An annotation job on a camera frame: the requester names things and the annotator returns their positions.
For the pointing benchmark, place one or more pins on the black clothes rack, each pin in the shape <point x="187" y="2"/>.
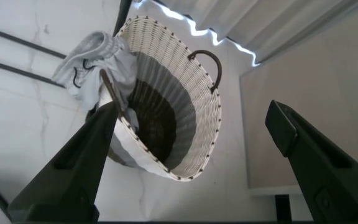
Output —
<point x="121" y="15"/>

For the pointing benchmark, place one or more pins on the white laundry basket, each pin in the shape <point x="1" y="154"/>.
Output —
<point x="172" y="56"/>

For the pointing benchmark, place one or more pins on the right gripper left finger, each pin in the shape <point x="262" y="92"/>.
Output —
<point x="73" y="174"/>

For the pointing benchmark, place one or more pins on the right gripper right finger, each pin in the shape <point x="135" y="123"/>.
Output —
<point x="331" y="180"/>

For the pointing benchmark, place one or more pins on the pale grey shorts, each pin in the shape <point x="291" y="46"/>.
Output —
<point x="89" y="53"/>

